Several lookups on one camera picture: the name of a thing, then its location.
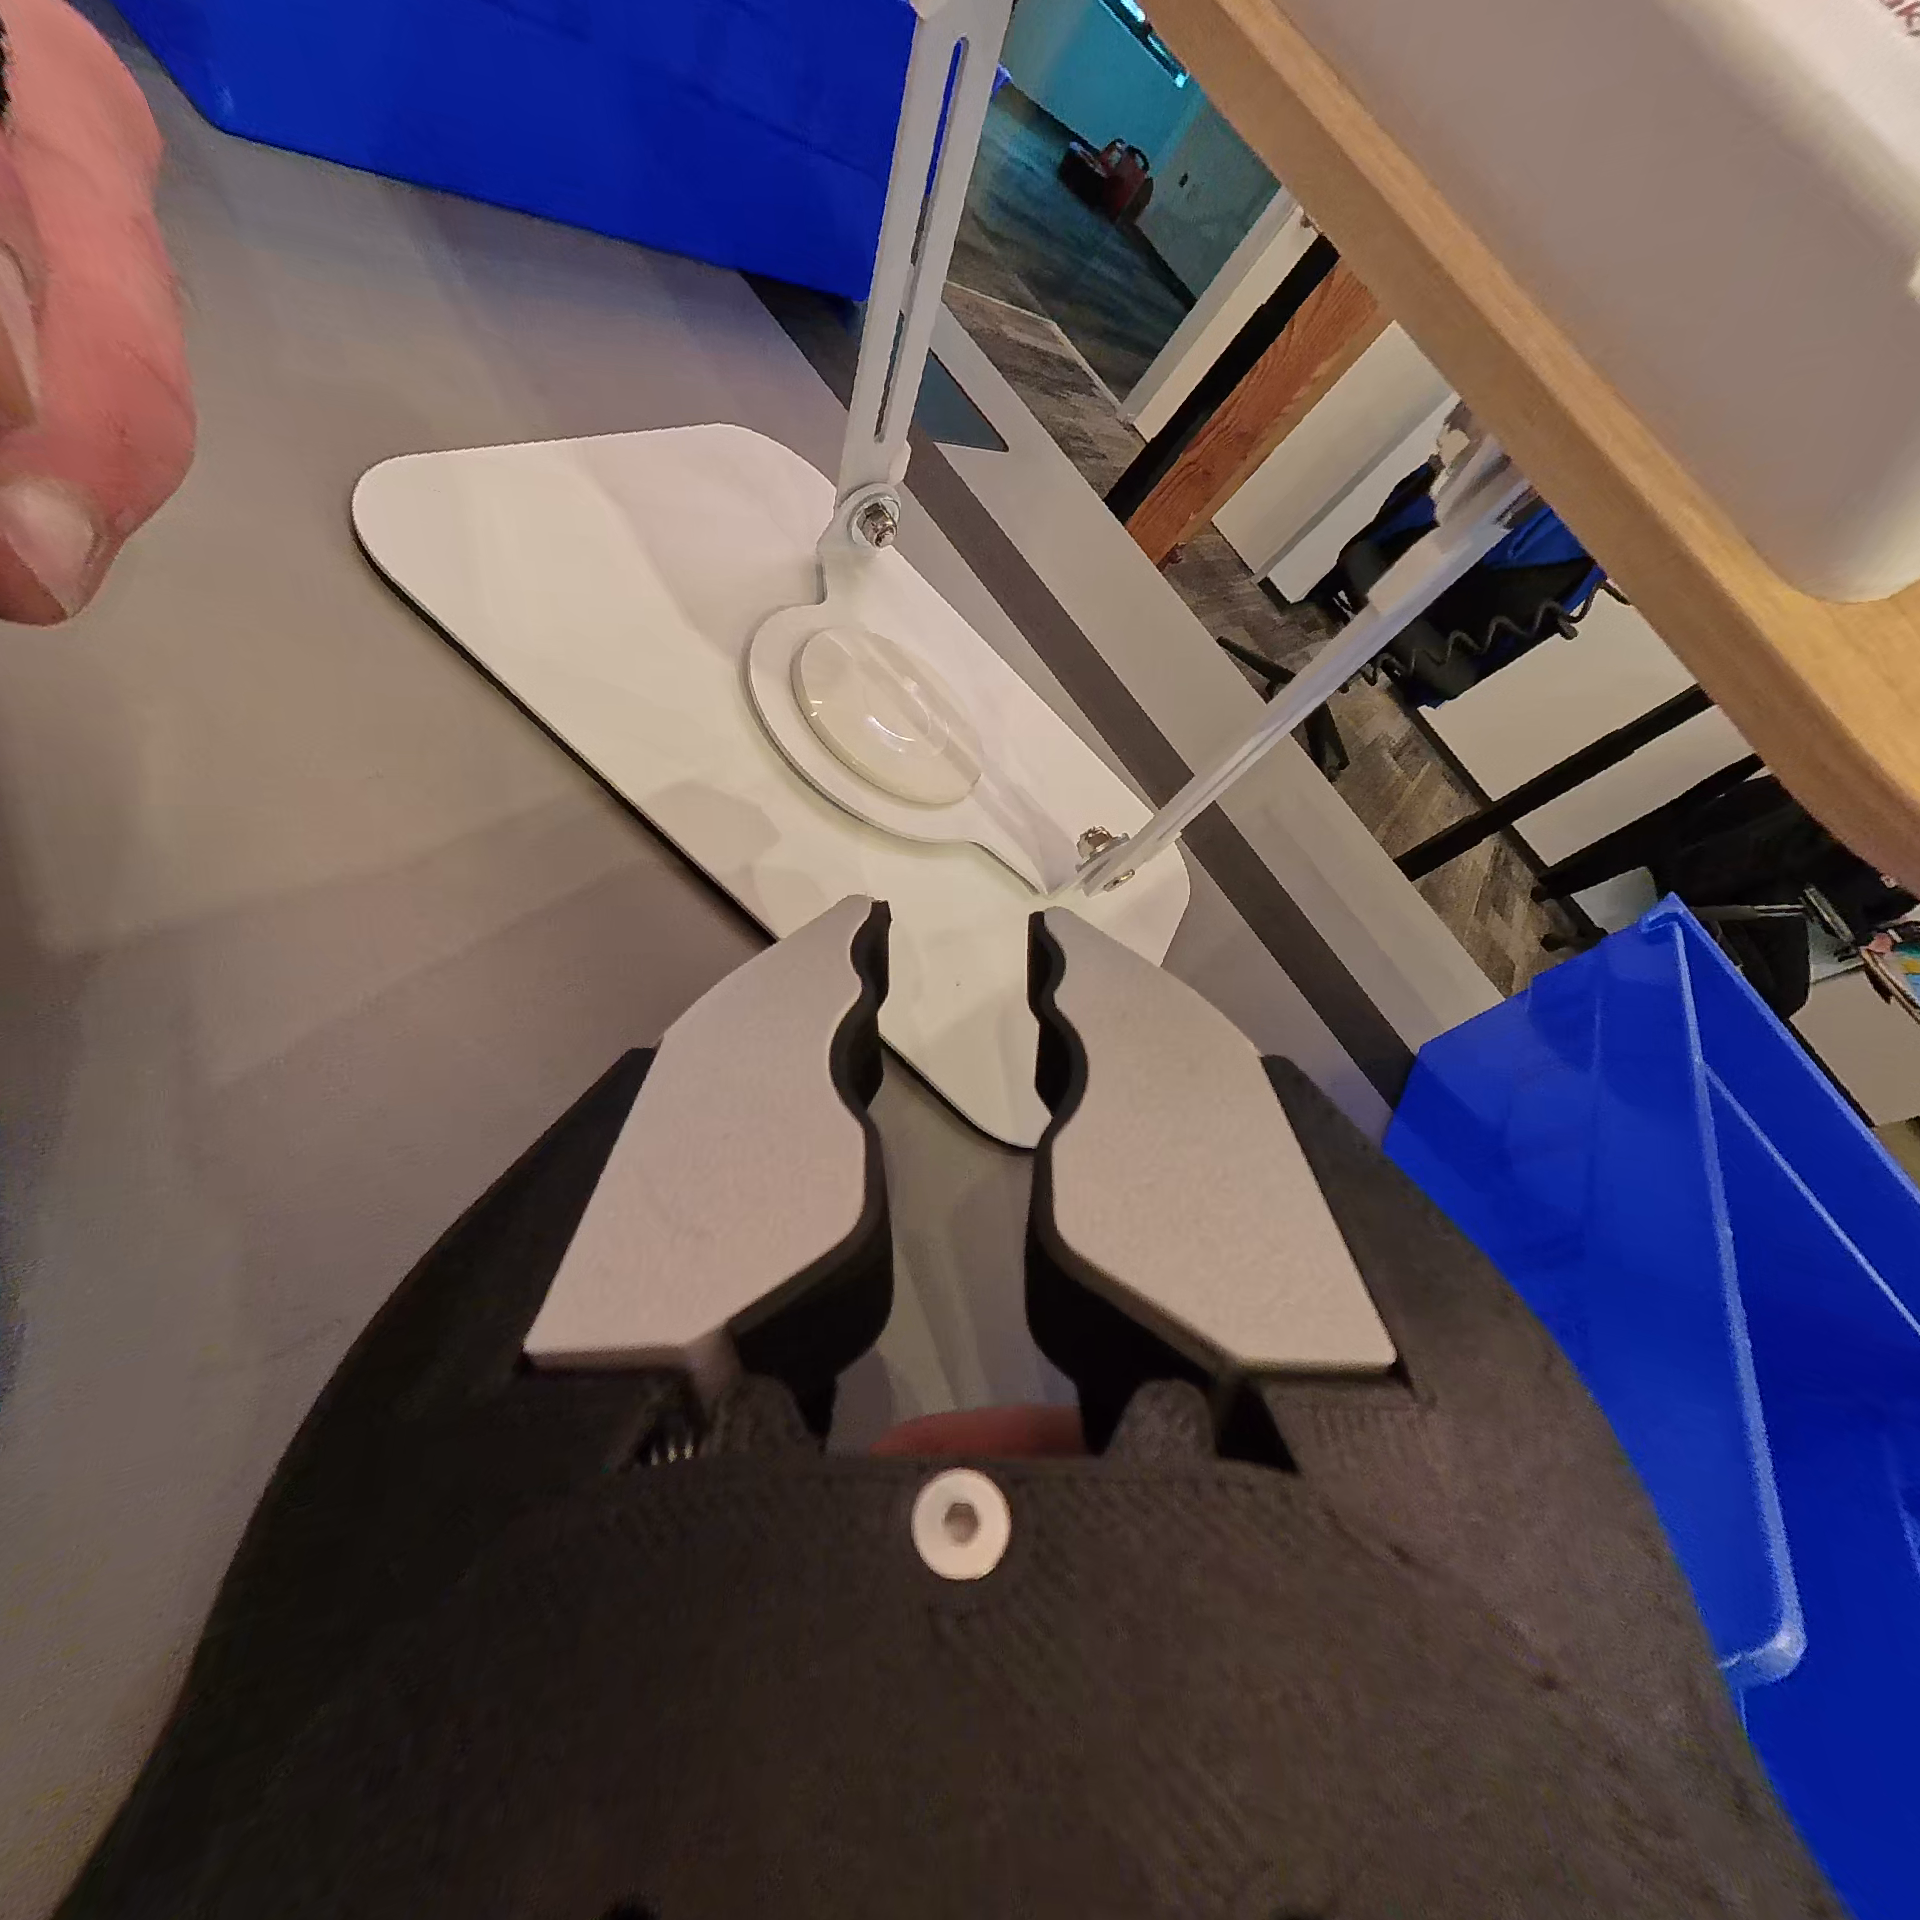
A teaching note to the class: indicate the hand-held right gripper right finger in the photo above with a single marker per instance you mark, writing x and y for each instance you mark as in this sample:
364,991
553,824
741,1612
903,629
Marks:
1200,1201

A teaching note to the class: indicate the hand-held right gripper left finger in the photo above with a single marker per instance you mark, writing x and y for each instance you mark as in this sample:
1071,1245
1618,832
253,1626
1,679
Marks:
703,1184

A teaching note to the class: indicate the blue plastic bin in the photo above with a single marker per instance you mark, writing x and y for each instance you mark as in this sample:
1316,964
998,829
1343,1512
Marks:
1576,1201
524,121

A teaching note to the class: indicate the grey desk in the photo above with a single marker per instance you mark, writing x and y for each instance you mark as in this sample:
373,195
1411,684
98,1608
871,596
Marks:
301,902

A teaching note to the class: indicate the person's left hand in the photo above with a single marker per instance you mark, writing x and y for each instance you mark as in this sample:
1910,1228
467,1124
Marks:
103,302

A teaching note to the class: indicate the white office table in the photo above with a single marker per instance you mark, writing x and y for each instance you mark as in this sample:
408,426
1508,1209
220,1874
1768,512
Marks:
1576,722

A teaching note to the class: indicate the black office chair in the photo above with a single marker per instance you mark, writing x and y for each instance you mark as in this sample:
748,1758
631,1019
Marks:
1381,601

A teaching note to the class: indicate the white metal stand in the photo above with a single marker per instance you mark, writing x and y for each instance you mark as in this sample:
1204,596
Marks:
570,569

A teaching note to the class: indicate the blue chair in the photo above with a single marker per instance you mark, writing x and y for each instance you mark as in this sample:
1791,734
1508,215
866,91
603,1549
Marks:
1516,548

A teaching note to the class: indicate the brown wooden panel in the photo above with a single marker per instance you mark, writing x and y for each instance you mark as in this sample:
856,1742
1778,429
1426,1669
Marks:
1260,405

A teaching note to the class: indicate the red bag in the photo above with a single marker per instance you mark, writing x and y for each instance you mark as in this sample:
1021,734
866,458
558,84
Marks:
1104,169

